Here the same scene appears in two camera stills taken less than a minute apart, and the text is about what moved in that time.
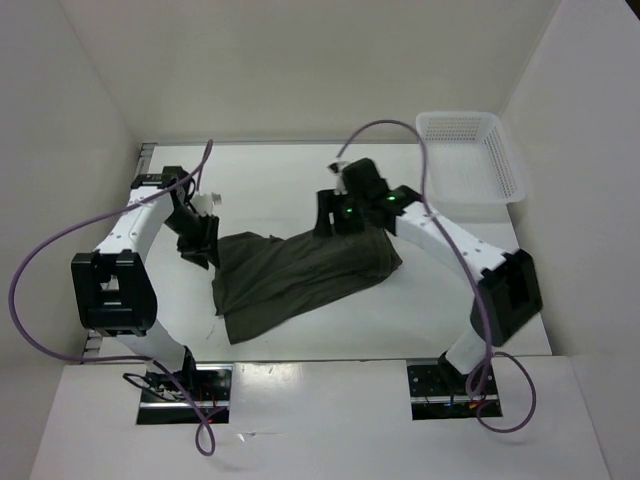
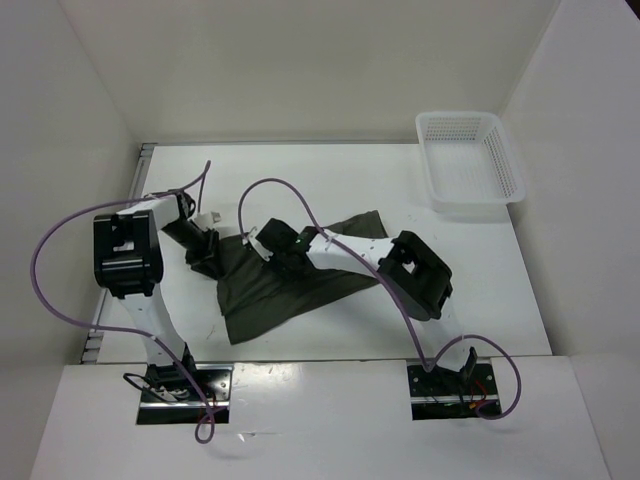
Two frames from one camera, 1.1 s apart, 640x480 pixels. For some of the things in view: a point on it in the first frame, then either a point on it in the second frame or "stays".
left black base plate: (162, 402) stays
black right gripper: (329, 202) → (293, 276)
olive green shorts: (262, 280) stays
